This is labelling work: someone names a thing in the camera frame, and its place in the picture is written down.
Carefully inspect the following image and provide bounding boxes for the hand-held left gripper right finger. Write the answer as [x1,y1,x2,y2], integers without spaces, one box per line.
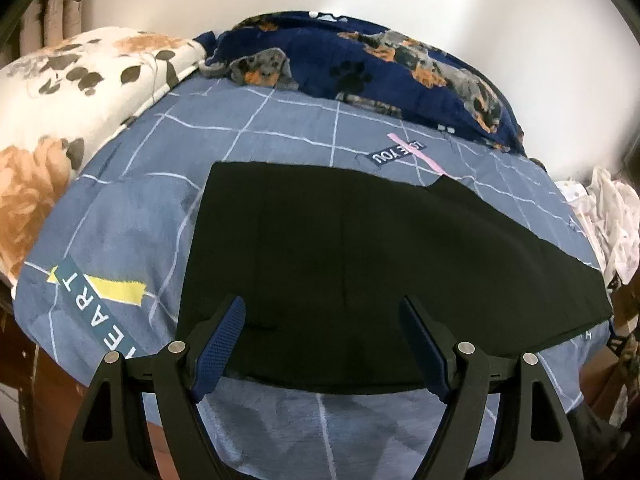
[397,295,587,480]

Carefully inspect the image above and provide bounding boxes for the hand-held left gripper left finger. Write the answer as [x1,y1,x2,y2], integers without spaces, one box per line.
[59,294,247,480]

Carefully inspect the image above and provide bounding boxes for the black pants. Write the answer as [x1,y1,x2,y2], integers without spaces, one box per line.
[177,160,615,395]

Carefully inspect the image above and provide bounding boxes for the blue grid bed sheet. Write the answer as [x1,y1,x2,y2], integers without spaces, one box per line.
[12,80,617,480]

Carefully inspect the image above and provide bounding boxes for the white patterned cloth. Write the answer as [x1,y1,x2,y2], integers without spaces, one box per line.
[557,164,640,292]

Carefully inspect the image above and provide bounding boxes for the white floral pillow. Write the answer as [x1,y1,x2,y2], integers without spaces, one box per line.
[0,27,208,287]

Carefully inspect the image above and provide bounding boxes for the navy dog print blanket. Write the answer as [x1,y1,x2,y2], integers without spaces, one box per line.
[192,9,527,157]

